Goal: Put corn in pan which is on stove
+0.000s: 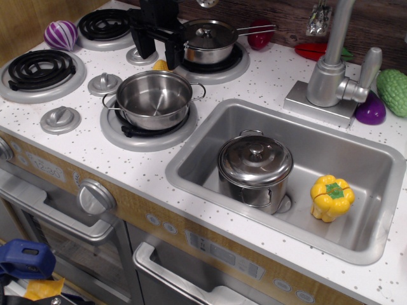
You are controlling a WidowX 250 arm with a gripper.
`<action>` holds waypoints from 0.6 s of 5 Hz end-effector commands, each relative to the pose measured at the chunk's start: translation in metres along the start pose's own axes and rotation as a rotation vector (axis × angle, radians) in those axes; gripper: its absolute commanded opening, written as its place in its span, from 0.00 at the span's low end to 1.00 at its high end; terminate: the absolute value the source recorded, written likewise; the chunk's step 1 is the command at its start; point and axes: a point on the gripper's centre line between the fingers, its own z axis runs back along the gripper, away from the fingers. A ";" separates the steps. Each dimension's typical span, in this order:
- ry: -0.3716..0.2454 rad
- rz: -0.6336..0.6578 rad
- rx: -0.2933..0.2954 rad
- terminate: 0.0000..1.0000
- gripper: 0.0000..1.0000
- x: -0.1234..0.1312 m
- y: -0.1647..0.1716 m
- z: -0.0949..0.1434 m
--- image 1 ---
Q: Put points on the open steel pan with handles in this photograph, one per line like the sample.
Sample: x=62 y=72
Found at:
x=155 y=100

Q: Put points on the purple toy eggplant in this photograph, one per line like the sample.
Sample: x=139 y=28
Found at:
x=372 y=111

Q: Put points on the hanging steel ladle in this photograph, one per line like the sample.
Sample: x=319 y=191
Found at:
x=207 y=3

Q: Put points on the grey stovetop knob upper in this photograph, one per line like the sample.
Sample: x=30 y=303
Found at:
x=133 y=57

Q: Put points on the yellow toy corn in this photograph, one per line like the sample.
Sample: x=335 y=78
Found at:
x=161 y=65

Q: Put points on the red toy chili slice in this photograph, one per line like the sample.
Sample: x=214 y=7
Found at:
x=312 y=51

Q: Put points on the lidded steel saucepan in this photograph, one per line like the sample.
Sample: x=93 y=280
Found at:
x=209 y=41

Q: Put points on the stove burner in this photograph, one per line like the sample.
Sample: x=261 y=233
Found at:
x=118 y=131
x=41 y=76
x=104 y=30
x=234 y=66

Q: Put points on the grey oven front knob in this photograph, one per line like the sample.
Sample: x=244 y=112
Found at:
x=93 y=198

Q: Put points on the red toy pepper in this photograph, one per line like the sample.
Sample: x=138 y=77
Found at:
x=260 y=40

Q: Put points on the grey stovetop knob middle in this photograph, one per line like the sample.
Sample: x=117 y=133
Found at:
x=104 y=84

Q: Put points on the lidded steel pot in sink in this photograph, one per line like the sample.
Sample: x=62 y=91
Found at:
x=254 y=169

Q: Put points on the hanging metal utensil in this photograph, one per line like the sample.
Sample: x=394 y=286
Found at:
x=319 y=19

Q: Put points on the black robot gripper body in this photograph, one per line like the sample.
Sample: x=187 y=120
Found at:
x=156 y=20

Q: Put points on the grey knob at left edge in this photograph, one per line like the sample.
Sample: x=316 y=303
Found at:
x=6 y=152

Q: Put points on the green bumpy toy gourd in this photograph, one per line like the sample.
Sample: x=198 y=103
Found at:
x=391 y=87

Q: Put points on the purple striped toy onion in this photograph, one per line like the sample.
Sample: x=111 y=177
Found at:
x=61 y=35

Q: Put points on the silver toy faucet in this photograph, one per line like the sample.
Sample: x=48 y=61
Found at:
x=330 y=96

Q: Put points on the yellow toy bell pepper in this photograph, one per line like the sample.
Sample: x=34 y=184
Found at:
x=331 y=198

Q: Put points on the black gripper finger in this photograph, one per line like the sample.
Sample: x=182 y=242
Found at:
x=174 y=53
x=145 y=45

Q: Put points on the grey stovetop knob lower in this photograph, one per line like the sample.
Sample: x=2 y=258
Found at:
x=60 y=120

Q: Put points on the back right stove burner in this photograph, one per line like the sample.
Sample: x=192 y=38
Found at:
x=234 y=66

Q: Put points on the front stove burner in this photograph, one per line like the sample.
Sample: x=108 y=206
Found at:
x=118 y=131

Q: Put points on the grey stovetop knob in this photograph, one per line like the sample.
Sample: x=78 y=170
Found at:
x=133 y=57
x=60 y=120
x=104 y=84

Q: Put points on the back left stove burner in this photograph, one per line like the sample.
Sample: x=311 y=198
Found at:
x=104 y=30

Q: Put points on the grey oven door handle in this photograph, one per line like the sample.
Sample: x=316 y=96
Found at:
x=32 y=199

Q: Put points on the grey dishwasher door handle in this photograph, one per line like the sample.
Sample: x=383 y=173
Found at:
x=170 y=276

